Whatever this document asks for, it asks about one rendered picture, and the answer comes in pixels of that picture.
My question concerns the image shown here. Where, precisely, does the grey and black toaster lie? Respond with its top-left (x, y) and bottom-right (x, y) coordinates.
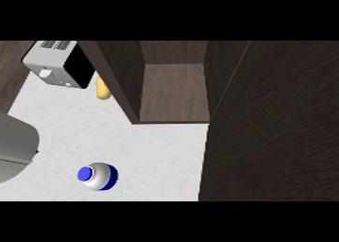
top-left (20, 40), bottom-right (95, 90)

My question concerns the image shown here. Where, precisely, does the blue capped water bottle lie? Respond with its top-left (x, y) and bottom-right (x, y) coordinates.
top-left (75, 162), bottom-right (119, 192)

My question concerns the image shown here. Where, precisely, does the dark wooden cabinet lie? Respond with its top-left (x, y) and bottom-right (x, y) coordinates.
top-left (76, 40), bottom-right (249, 125)

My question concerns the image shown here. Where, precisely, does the dark wooden cabinet door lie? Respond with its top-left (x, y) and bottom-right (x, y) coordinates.
top-left (196, 40), bottom-right (339, 202)

